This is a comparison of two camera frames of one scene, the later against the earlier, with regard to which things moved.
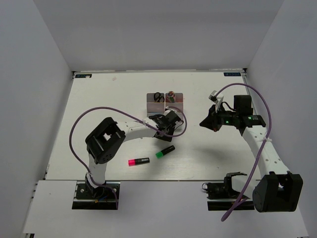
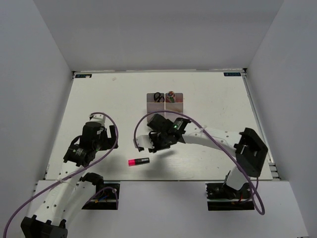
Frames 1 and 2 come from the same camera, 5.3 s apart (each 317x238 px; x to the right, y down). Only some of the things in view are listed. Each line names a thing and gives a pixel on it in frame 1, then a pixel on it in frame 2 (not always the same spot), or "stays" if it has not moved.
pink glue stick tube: (171, 96) stays
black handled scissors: (157, 97) stays
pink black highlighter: (136, 161) stays
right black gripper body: (227, 118) -> (159, 141)
